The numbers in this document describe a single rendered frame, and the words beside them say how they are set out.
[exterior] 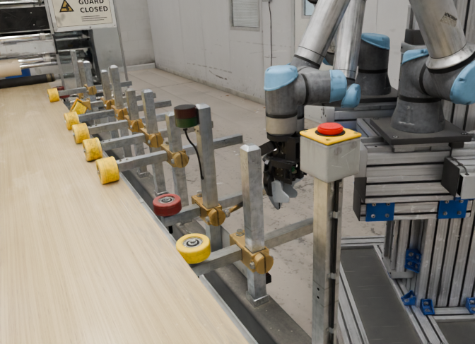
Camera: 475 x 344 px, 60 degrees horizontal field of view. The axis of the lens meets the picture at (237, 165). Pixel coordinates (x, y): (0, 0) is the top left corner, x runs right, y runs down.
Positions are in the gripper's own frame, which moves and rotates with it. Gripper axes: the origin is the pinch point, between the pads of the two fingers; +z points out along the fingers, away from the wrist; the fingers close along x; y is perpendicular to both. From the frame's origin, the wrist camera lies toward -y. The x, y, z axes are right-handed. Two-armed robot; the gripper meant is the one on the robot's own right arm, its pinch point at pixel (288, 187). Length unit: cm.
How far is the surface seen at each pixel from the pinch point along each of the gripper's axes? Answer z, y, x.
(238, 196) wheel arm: -3.0, -19.8, -1.5
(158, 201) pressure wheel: -7.8, -44.5, 0.5
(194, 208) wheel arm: -3.4, -34.6, -1.5
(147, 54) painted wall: 49, 223, 884
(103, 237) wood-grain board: -7, -62, -10
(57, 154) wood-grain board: -7, -64, 65
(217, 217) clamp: -2.5, -30.7, -8.5
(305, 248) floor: 83, 59, 65
